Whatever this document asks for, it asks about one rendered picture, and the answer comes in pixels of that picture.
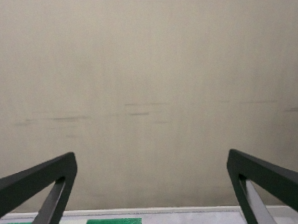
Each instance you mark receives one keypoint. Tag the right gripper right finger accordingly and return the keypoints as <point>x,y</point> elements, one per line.
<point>280,182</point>

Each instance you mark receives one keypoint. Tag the green mat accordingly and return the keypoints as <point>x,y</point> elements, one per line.
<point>97,221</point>

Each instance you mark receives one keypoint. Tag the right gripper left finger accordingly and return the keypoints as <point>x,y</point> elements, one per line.
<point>17,188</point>

